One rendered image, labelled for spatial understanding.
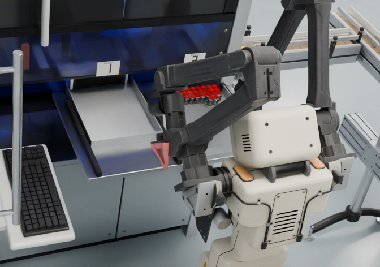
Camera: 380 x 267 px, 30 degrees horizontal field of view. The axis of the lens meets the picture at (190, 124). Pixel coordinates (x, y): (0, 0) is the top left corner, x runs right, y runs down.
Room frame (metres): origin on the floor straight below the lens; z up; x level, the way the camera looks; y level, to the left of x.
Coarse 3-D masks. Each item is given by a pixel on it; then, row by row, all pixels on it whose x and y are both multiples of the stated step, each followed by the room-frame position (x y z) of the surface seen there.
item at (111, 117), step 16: (80, 96) 2.09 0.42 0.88; (96, 96) 2.11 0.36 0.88; (112, 96) 2.13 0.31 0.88; (128, 96) 2.15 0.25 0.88; (80, 112) 2.00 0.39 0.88; (96, 112) 2.02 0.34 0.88; (112, 112) 2.03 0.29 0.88; (128, 112) 2.05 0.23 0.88; (144, 112) 2.07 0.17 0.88; (96, 128) 1.92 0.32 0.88; (112, 128) 1.94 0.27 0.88; (128, 128) 1.96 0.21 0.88; (144, 128) 1.98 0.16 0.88; (160, 128) 1.96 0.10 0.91; (96, 144) 1.82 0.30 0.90; (112, 144) 1.85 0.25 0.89
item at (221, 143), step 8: (224, 88) 2.29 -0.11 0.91; (224, 96) 2.27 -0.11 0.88; (192, 112) 2.13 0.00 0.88; (200, 112) 2.14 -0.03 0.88; (192, 120) 2.08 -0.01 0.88; (216, 136) 2.01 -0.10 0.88; (224, 136) 2.02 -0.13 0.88; (208, 144) 1.96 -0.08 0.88; (216, 144) 1.97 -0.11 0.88; (224, 144) 1.98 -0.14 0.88; (208, 152) 1.90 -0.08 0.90; (216, 152) 1.92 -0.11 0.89; (224, 152) 1.93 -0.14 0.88
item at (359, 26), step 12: (336, 12) 3.07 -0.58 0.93; (348, 12) 3.10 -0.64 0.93; (336, 24) 3.00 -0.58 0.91; (348, 24) 2.98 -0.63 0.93; (360, 24) 3.00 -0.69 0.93; (360, 36) 2.83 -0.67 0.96; (372, 36) 2.91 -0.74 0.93; (372, 48) 2.80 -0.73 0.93; (360, 60) 2.80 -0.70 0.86; (372, 60) 2.74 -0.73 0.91; (372, 72) 2.72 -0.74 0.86
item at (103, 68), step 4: (100, 64) 2.09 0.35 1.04; (104, 64) 2.09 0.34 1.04; (108, 64) 2.10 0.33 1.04; (112, 64) 2.11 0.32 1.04; (116, 64) 2.12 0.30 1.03; (100, 68) 2.09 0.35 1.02; (104, 68) 2.10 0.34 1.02; (108, 68) 2.10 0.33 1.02; (112, 68) 2.11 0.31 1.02; (116, 68) 2.12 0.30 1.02; (100, 72) 2.09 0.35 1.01; (104, 72) 2.10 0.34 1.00; (108, 72) 2.10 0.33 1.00; (112, 72) 2.11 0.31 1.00; (116, 72) 2.12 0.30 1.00
